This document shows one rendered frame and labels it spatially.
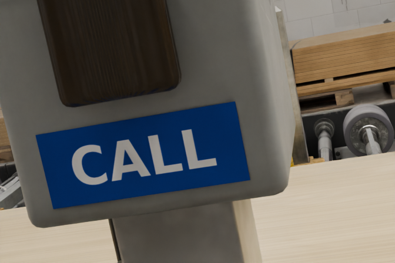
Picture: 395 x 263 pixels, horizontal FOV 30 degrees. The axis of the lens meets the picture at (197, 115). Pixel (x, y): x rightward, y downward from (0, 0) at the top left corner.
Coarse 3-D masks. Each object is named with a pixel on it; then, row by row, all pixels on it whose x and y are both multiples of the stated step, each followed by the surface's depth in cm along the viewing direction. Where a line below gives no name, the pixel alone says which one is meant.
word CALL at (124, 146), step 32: (96, 128) 18; (128, 128) 18; (160, 128) 18; (192, 128) 18; (224, 128) 18; (64, 160) 19; (96, 160) 19; (128, 160) 18; (160, 160) 18; (192, 160) 18; (224, 160) 18; (64, 192) 19; (96, 192) 19; (128, 192) 19; (160, 192) 19
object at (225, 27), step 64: (0, 0) 18; (192, 0) 17; (256, 0) 18; (0, 64) 19; (192, 64) 18; (256, 64) 18; (64, 128) 19; (256, 128) 18; (192, 192) 18; (256, 192) 18
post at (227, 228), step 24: (144, 216) 21; (168, 216) 21; (192, 216) 20; (216, 216) 20; (240, 216) 21; (120, 240) 21; (144, 240) 21; (168, 240) 21; (192, 240) 21; (216, 240) 20; (240, 240) 20
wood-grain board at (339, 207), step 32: (352, 160) 112; (384, 160) 109; (288, 192) 103; (320, 192) 100; (352, 192) 97; (384, 192) 95; (0, 224) 116; (32, 224) 113; (96, 224) 106; (256, 224) 92; (288, 224) 90; (320, 224) 88; (352, 224) 86; (384, 224) 84; (0, 256) 100; (32, 256) 98; (64, 256) 95; (96, 256) 93; (288, 256) 80; (320, 256) 78; (352, 256) 77; (384, 256) 75
